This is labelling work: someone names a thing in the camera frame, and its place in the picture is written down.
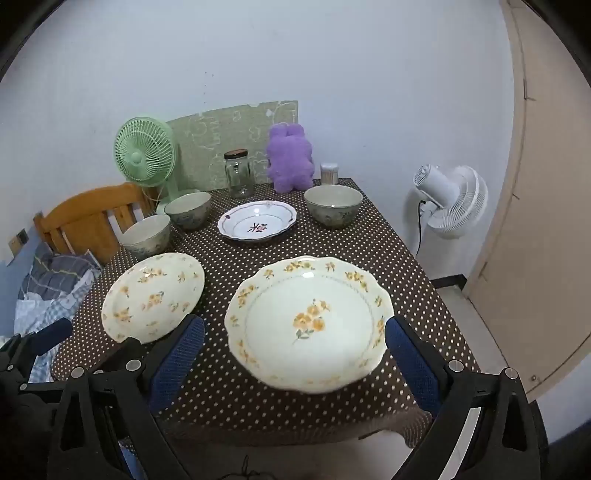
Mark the beige door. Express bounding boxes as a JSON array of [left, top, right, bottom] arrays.
[[462, 0, 591, 402]]

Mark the grey plaid cloth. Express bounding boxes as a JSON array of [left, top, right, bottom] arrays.
[[18, 242, 100, 315]]

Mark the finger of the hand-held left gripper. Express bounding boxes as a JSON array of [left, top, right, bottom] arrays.
[[0, 318, 74, 370]]

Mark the green cartoon wall mat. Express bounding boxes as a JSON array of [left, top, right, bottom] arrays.
[[166, 100, 300, 191]]

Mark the wooden chair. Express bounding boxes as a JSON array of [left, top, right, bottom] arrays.
[[33, 181, 160, 266]]

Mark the large yellow flower plate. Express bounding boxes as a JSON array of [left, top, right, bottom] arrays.
[[224, 255, 395, 394]]

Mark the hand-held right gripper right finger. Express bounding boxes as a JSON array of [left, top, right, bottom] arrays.
[[385, 316, 552, 480]]

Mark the blue checked printed cloth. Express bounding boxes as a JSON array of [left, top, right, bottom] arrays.
[[14, 277, 93, 384]]

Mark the red flower plate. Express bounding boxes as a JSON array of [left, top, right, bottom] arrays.
[[217, 200, 297, 243]]

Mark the brown polka dot tablecloth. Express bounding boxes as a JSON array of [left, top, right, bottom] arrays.
[[51, 178, 481, 450]]

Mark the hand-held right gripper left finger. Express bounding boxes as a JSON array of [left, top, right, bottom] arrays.
[[46, 315, 205, 480]]

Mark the green desk fan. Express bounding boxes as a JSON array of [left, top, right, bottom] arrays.
[[114, 117, 201, 215]]

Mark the small yellow flower plate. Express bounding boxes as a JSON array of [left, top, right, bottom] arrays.
[[100, 252, 206, 344]]

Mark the white standing fan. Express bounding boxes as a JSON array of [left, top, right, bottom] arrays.
[[405, 164, 489, 239]]

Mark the black fan cable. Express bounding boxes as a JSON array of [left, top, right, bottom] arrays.
[[416, 200, 428, 257]]

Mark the glass jar with lid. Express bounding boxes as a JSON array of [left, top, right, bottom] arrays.
[[224, 149, 256, 199]]

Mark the large grey-green ceramic bowl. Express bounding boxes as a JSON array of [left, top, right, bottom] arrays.
[[304, 185, 363, 230]]

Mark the purple plush toy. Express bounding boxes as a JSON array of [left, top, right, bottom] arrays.
[[266, 123, 315, 193]]

